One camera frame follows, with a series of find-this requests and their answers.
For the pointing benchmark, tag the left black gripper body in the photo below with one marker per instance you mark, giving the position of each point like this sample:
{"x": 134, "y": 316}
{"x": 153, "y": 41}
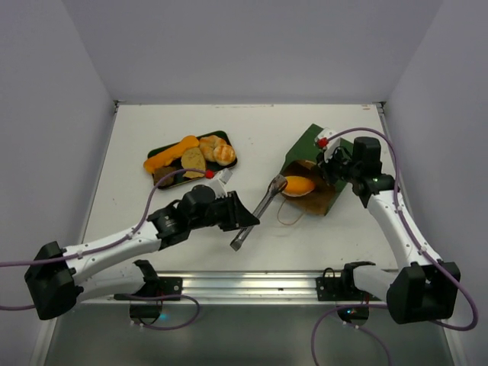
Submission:
{"x": 221, "y": 213}

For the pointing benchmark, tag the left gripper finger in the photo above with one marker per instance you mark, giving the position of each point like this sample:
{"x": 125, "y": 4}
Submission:
{"x": 247, "y": 220}
{"x": 238, "y": 208}

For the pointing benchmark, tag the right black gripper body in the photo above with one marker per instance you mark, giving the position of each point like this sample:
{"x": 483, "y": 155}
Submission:
{"x": 330, "y": 168}

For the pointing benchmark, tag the green paper bag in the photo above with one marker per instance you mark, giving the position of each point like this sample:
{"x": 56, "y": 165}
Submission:
{"x": 300, "y": 160}

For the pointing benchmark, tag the oval orange bread roll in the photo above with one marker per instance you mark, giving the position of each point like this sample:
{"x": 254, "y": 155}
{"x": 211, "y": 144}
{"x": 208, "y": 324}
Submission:
{"x": 298, "y": 186}

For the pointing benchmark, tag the metal tongs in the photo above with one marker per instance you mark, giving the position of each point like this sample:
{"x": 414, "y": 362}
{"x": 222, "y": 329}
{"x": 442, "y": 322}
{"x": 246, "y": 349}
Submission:
{"x": 276, "y": 186}

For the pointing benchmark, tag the sliced toast bread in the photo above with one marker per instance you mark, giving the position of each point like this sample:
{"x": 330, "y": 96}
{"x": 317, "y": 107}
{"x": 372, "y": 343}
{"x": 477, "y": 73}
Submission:
{"x": 193, "y": 160}

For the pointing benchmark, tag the brown blurred bread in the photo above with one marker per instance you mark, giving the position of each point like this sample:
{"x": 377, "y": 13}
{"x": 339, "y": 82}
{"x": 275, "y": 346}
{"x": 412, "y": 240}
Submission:
{"x": 164, "y": 177}

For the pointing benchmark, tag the round scored bun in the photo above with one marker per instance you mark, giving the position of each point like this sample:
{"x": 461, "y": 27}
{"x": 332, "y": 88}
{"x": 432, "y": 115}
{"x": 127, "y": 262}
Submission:
{"x": 224, "y": 155}

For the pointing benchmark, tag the long orange bread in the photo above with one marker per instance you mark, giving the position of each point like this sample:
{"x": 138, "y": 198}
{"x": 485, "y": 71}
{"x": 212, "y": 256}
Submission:
{"x": 164, "y": 157}

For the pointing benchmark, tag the round flower bread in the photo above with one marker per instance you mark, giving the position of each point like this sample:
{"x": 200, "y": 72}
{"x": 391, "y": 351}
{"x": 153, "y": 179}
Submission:
{"x": 208, "y": 144}

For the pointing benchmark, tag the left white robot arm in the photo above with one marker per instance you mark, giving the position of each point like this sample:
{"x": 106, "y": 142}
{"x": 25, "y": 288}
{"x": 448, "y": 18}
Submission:
{"x": 61, "y": 278}

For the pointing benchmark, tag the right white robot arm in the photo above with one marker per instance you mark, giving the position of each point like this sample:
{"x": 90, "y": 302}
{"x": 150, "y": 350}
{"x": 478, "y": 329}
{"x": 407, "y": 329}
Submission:
{"x": 424, "y": 287}

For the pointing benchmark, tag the dark green tray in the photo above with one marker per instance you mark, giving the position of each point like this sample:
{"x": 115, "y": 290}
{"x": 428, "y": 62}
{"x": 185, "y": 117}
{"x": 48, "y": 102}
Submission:
{"x": 213, "y": 166}

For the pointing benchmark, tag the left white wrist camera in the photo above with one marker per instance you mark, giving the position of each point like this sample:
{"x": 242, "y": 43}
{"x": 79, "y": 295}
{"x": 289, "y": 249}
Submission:
{"x": 219, "y": 181}

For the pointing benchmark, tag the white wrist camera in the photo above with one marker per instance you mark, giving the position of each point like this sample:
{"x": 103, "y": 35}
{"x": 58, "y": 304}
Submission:
{"x": 219, "y": 181}
{"x": 327, "y": 142}

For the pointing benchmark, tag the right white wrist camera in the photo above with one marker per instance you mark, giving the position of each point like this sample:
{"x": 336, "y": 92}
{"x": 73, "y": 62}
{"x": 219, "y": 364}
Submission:
{"x": 327, "y": 142}

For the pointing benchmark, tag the aluminium mounting rail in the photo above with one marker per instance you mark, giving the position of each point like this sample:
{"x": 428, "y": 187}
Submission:
{"x": 227, "y": 287}

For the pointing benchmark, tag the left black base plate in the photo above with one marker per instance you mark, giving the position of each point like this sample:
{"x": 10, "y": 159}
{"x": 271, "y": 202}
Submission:
{"x": 167, "y": 286}

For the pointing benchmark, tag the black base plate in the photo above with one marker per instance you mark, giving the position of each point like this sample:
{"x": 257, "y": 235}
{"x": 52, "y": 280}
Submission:
{"x": 337, "y": 286}
{"x": 167, "y": 286}

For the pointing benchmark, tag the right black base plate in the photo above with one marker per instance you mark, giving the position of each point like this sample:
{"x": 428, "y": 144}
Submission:
{"x": 337, "y": 286}

